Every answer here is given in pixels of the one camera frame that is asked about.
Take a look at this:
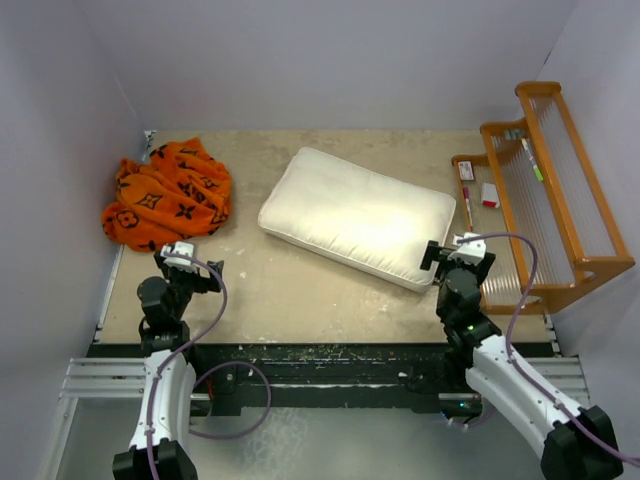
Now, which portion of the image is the white red small box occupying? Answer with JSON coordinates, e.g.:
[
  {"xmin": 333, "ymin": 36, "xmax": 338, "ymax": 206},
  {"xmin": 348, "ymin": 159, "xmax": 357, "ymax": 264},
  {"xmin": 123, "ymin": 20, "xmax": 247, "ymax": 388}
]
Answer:
[{"xmin": 481, "ymin": 183, "xmax": 501, "ymax": 208}]

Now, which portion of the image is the white red label card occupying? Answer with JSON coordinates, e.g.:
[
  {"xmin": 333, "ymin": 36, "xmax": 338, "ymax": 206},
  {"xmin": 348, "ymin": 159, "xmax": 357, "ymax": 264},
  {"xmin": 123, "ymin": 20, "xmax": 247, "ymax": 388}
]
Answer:
[{"xmin": 458, "ymin": 160, "xmax": 475, "ymax": 182}]

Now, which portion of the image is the grey small clip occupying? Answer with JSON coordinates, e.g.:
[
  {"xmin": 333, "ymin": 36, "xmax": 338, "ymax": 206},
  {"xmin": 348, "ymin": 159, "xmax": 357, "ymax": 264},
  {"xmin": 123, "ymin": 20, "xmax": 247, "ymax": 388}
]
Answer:
[{"xmin": 504, "ymin": 129, "xmax": 526, "ymax": 141}]

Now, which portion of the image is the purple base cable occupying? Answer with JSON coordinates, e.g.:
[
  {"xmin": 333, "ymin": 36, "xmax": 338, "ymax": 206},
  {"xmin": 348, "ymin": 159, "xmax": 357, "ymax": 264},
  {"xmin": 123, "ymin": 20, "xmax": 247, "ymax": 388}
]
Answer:
[
  {"xmin": 187, "ymin": 360, "xmax": 274, "ymax": 440},
  {"xmin": 442, "ymin": 404, "xmax": 496, "ymax": 431}
]

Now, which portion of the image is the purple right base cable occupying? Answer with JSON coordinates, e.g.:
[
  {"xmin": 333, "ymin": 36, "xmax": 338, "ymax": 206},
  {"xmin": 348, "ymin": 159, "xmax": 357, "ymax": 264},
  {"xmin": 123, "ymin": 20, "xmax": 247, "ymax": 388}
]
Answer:
[{"xmin": 442, "ymin": 404, "xmax": 496, "ymax": 431}]

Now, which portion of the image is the orange patterned pillowcase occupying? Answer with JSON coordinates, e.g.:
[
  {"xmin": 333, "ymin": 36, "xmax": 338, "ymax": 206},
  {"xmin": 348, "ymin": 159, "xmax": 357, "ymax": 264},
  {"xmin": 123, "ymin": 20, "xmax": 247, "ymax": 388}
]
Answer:
[{"xmin": 101, "ymin": 138, "xmax": 232, "ymax": 252}]

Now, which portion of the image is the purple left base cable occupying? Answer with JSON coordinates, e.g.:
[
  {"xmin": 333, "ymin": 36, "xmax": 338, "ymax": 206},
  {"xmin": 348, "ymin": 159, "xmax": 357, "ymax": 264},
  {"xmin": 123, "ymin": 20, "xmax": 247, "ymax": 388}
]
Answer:
[{"xmin": 187, "ymin": 360, "xmax": 274, "ymax": 440}]

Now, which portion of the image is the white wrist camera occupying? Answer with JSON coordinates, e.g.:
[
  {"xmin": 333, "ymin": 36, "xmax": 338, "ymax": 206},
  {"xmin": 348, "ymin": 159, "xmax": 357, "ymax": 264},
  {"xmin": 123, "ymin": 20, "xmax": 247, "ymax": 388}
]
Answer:
[
  {"xmin": 447, "ymin": 232, "xmax": 486, "ymax": 265},
  {"xmin": 160, "ymin": 241, "xmax": 198, "ymax": 273}
]

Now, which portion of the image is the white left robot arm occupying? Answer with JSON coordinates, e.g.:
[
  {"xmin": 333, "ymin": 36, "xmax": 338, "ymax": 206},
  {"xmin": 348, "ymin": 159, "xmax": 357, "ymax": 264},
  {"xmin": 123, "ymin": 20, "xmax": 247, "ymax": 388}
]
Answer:
[{"xmin": 112, "ymin": 242, "xmax": 224, "ymax": 479}]

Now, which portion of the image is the orange wooden tiered rack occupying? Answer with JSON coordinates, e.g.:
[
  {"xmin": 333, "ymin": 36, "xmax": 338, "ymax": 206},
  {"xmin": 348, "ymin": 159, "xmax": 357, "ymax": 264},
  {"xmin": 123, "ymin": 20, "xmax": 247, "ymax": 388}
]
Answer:
[{"xmin": 451, "ymin": 81, "xmax": 635, "ymax": 315}]

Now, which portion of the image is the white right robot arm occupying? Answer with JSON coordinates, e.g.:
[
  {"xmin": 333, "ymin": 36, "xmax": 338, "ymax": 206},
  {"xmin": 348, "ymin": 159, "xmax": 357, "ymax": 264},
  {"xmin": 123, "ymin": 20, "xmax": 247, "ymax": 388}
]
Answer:
[{"xmin": 420, "ymin": 233, "xmax": 630, "ymax": 479}]

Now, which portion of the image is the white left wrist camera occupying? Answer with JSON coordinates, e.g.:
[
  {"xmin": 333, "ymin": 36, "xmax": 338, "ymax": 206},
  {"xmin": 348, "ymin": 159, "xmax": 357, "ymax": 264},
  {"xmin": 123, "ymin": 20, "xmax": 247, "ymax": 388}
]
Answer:
[{"xmin": 160, "ymin": 241, "xmax": 198, "ymax": 273}]

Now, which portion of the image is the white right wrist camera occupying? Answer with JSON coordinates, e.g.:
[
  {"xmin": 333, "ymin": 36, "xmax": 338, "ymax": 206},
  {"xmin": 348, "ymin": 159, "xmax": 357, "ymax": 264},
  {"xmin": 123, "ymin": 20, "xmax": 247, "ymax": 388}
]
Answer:
[{"xmin": 447, "ymin": 232, "xmax": 486, "ymax": 265}]

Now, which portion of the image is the white pillow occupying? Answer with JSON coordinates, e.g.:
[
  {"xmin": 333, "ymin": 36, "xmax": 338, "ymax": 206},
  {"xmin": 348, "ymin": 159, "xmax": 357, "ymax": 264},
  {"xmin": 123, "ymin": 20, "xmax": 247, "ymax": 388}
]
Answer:
[{"xmin": 257, "ymin": 147, "xmax": 456, "ymax": 293}]

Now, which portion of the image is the green tipped white pen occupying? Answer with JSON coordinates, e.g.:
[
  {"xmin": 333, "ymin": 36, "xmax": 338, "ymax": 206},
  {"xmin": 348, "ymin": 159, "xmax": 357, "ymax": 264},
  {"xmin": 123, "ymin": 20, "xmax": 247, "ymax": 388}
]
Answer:
[{"xmin": 520, "ymin": 138, "xmax": 544, "ymax": 182}]

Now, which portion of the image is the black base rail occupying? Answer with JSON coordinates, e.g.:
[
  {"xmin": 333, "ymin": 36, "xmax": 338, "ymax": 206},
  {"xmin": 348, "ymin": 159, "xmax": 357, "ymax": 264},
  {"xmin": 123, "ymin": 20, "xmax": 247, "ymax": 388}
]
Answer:
[{"xmin": 87, "ymin": 341, "xmax": 556, "ymax": 416}]

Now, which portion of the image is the red white marker pen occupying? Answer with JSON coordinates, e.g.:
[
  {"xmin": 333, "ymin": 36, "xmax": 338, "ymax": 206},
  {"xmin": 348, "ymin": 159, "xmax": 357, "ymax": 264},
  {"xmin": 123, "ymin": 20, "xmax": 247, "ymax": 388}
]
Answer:
[{"xmin": 462, "ymin": 186, "xmax": 474, "ymax": 232}]

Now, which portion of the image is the aluminium frame rail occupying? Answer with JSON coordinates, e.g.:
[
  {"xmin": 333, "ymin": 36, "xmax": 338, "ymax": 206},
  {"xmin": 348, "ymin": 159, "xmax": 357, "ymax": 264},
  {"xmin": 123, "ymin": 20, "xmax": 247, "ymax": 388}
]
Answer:
[{"xmin": 39, "ymin": 319, "xmax": 611, "ymax": 480}]

